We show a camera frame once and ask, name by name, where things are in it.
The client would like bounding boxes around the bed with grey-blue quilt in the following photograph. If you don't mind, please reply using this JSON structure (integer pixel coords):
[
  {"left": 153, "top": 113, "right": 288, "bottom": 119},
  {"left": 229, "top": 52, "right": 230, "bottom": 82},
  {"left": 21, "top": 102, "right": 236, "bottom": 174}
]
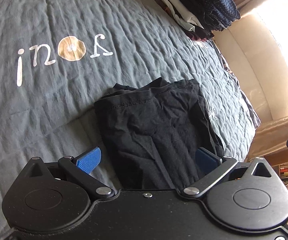
[{"left": 0, "top": 0, "right": 262, "bottom": 240}]

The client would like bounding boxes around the black t-shirt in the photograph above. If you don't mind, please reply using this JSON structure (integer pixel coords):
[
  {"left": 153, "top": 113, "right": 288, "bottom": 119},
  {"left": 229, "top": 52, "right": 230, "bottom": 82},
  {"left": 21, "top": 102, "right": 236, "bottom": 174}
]
[{"left": 94, "top": 78, "right": 226, "bottom": 190}]

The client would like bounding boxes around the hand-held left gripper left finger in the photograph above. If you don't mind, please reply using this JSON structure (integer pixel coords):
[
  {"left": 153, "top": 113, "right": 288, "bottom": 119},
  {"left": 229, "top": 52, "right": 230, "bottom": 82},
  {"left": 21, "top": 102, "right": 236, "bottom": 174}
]
[{"left": 23, "top": 147, "right": 115, "bottom": 199}]

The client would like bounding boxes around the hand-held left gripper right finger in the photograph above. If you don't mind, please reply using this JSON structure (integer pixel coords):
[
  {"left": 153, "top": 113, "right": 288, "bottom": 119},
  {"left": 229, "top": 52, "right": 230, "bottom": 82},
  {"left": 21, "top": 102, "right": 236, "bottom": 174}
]
[{"left": 180, "top": 147, "right": 276, "bottom": 200}]

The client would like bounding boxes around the beige curtain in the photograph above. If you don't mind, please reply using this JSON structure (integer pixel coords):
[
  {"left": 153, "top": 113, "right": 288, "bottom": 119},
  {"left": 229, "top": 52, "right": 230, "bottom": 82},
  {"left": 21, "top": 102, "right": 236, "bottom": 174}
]
[{"left": 213, "top": 0, "right": 288, "bottom": 159}]

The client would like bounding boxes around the stack of folded dark clothes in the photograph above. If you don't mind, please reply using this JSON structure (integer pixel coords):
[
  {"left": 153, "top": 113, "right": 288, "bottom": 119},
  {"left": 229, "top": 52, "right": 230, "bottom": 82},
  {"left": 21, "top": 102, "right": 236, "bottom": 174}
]
[{"left": 148, "top": 0, "right": 241, "bottom": 41}]

